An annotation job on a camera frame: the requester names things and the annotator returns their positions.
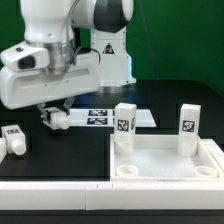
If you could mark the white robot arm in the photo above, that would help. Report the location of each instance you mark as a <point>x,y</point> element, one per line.
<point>70,48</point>

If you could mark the white square tabletop tray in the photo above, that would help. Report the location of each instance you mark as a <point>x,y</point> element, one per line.
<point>155,159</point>

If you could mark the white left barrier piece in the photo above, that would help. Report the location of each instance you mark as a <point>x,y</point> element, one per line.
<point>3,149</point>

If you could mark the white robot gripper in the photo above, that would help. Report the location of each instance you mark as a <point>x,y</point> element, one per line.
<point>21,89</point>

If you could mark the white front barrier wall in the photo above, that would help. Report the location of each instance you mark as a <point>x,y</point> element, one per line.
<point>111,196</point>

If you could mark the white marker sheet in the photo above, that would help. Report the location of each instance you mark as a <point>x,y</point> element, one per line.
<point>106,117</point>

